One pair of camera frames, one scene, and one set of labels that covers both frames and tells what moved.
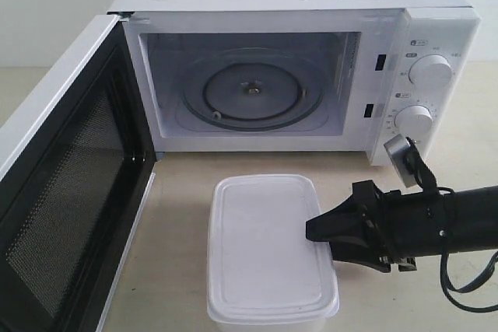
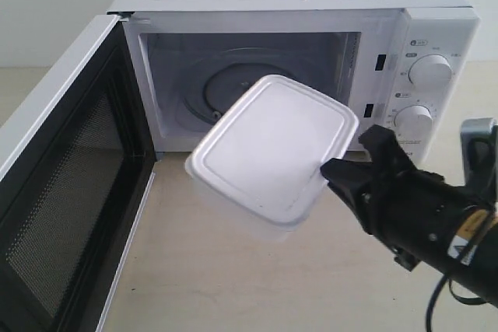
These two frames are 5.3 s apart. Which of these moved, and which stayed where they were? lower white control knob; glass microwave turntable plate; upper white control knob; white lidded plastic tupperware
Moved: white lidded plastic tupperware
Stayed: lower white control knob; upper white control knob; glass microwave turntable plate
